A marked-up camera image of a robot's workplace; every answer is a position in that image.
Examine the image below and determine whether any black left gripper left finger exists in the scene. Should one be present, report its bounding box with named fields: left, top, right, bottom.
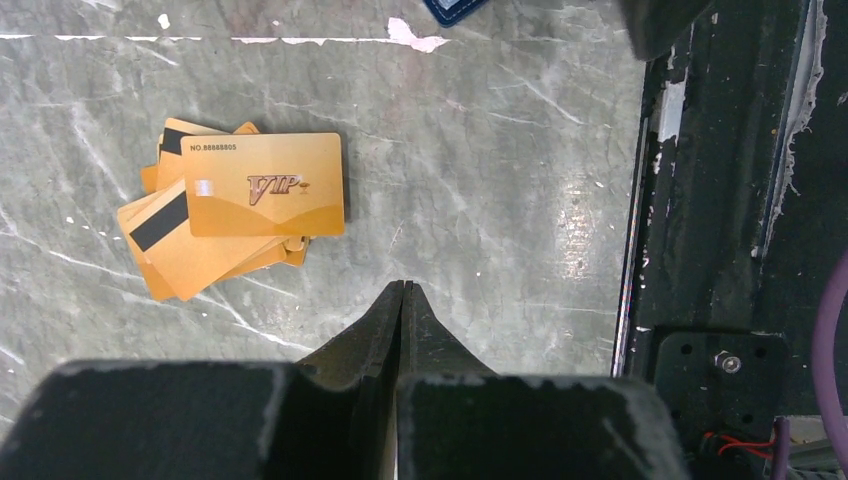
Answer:
left=1, top=281, right=405, bottom=479

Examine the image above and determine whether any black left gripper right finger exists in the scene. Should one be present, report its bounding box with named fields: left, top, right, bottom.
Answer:
left=397, top=282, right=689, bottom=479

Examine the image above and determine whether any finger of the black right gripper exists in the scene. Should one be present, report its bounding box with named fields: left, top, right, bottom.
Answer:
left=616, top=0, right=711, bottom=61

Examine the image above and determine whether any blue leather card holder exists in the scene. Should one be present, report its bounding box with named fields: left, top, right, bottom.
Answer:
left=423, top=0, right=487, bottom=28

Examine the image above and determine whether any gold card stack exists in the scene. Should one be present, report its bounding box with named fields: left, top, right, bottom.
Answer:
left=117, top=118, right=346, bottom=301

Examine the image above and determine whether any black base frame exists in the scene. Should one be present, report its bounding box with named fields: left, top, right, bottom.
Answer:
left=611, top=1, right=847, bottom=479

